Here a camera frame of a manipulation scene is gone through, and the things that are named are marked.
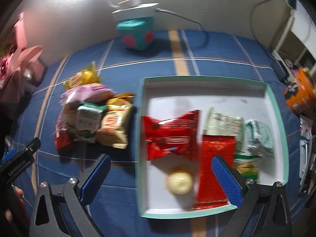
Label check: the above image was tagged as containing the yellow snack packet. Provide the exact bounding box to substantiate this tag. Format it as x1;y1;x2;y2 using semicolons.
64;62;103;91

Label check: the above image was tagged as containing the green patterned white packet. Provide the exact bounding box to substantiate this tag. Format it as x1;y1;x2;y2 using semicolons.
243;119;275;159

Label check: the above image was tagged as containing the dark red striped packet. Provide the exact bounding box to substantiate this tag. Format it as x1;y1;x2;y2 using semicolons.
55;117;76;151

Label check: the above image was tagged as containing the blue plaid bed sheet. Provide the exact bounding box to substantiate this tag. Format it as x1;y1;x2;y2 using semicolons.
0;30;316;237

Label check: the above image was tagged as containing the black cable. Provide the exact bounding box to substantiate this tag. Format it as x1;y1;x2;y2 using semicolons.
250;0;287;47

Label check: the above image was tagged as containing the tan snack packet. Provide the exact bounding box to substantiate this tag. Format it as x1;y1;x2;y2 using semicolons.
96;92;136;149

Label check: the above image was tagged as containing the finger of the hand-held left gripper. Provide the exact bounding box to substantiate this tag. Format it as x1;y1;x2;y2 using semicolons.
0;137;41;184

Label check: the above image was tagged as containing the white packet with text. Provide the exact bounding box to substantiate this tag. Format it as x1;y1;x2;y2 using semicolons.
202;107;245;153

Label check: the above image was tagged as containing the long red patterned packet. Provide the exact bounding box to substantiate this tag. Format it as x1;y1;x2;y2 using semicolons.
193;134;236;210

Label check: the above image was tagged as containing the black power adapter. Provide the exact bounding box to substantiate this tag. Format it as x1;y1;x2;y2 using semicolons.
272;59;289;83

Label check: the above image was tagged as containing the green white biscuit packet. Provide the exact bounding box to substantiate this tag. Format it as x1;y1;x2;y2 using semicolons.
74;101;109;144

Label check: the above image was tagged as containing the green clear nut packet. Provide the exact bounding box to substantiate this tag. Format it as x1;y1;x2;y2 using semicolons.
233;154;260;182

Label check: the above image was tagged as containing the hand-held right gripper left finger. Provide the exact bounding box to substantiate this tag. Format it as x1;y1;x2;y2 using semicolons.
29;154;111;237

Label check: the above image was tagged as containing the white power strip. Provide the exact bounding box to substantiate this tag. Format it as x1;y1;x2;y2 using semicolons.
112;2;160;20

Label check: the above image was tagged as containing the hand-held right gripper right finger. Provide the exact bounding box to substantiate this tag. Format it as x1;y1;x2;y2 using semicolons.
212;155;292;237

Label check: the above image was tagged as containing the pile of assorted wrappers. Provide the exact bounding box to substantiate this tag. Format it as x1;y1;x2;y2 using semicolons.
298;117;316;195

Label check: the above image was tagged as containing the pink flower bouquet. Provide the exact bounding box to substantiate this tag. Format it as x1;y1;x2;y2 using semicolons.
0;12;47;89

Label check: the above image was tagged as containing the orange bottle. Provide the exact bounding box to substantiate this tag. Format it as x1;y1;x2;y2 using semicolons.
284;68;316;115

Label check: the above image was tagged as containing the clear bread packet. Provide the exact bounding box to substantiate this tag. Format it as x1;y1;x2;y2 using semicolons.
59;101;79;129

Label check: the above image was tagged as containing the purple snack packet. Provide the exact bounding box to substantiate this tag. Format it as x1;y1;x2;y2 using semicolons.
60;84;116;104

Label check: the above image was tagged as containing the cream jelly cup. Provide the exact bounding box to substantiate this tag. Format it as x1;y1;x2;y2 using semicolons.
165;166;193;195

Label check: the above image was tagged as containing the teal and white box tray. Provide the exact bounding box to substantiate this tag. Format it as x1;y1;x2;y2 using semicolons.
137;76;289;220

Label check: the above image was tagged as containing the person's left hand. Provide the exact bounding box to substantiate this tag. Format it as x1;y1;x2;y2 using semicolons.
4;187;25;231

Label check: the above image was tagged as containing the teal box with pink dots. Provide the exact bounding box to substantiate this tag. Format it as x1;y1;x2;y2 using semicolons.
117;16;155;51

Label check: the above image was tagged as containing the small red snack packet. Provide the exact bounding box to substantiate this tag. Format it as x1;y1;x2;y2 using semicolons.
141;110;200;161

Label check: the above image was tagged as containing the grey charging cable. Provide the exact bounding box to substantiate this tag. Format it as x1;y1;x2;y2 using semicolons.
155;8;210;47

